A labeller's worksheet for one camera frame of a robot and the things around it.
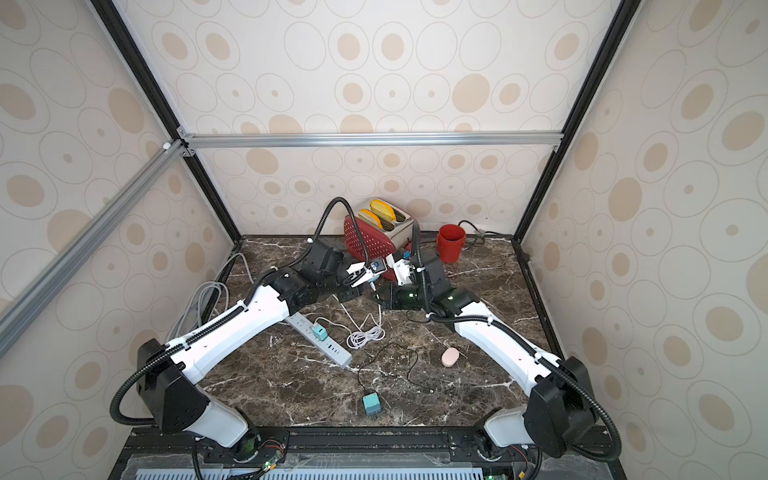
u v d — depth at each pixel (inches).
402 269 28.0
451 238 40.5
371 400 31.3
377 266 25.6
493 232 48.3
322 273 22.6
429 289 23.4
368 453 28.7
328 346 34.4
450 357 34.4
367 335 34.6
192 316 39.5
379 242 38.3
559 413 15.8
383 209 39.6
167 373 16.1
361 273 25.0
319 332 34.3
